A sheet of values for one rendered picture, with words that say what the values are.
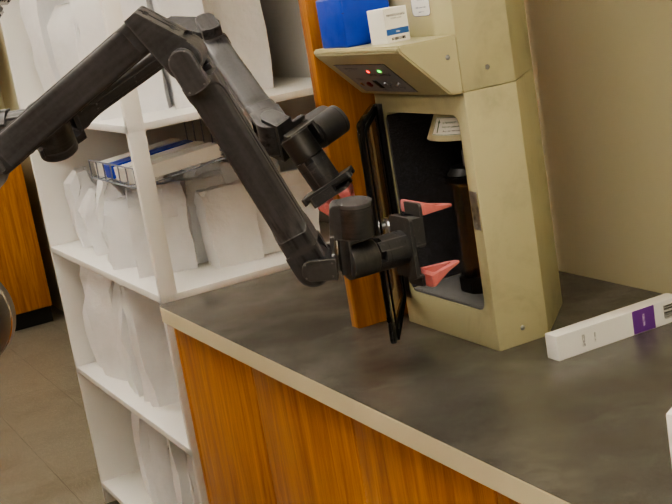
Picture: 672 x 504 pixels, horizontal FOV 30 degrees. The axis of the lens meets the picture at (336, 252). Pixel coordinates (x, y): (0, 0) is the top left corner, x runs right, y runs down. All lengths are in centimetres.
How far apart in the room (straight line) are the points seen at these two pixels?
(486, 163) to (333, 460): 63
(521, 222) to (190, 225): 140
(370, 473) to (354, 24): 80
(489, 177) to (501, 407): 43
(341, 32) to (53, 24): 164
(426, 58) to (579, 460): 74
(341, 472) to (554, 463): 67
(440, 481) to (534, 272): 47
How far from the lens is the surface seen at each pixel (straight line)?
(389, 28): 222
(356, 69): 232
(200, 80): 188
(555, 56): 268
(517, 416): 197
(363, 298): 254
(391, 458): 216
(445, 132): 230
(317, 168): 224
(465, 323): 236
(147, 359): 367
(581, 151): 266
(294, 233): 195
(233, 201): 338
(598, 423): 191
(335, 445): 236
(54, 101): 195
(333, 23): 232
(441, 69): 216
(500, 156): 223
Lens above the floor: 165
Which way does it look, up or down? 13 degrees down
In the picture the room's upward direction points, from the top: 9 degrees counter-clockwise
